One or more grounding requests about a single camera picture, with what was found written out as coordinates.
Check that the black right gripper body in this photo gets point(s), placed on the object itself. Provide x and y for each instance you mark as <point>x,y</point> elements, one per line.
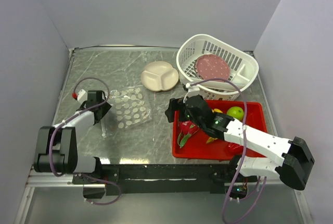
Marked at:
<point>189,117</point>

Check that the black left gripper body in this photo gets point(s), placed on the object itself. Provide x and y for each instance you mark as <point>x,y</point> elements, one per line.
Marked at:
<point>105,108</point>

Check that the clear dotted zip top bag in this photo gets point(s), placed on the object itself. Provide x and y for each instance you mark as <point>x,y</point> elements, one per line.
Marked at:
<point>130,107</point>

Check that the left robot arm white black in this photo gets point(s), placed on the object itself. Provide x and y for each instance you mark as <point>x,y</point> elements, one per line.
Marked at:
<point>56,149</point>

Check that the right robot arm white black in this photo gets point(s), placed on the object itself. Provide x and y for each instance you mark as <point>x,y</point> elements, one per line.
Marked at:
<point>289,160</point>

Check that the yellow banana bunch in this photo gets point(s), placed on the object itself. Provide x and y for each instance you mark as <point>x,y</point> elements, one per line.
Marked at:
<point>211,139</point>

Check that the pink dragon fruit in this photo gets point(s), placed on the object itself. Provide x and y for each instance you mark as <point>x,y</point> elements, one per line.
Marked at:
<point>187,130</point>

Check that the beige divided plate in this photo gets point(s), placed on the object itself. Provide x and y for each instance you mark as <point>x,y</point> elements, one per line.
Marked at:
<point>159,76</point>

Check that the red plastic tray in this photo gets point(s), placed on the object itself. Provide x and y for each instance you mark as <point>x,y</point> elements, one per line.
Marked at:
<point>196,147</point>

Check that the green apple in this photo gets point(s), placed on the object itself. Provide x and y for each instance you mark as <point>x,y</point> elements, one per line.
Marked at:
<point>236,112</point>

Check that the pink dotted plate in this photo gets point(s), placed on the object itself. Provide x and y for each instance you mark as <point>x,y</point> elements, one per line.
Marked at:
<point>210,66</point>

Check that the red bell pepper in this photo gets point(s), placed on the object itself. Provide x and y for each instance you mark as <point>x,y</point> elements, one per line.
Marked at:
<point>234,149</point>

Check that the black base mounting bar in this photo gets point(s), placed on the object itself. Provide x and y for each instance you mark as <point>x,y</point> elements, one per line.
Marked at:
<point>112,180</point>

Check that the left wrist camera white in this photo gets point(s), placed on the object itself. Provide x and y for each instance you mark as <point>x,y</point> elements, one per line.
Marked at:
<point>80,96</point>

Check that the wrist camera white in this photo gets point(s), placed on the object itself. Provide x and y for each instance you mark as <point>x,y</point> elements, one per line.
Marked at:
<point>191,90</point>
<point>80,96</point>

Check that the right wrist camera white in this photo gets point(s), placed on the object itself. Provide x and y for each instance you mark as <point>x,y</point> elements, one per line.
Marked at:
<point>191,90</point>

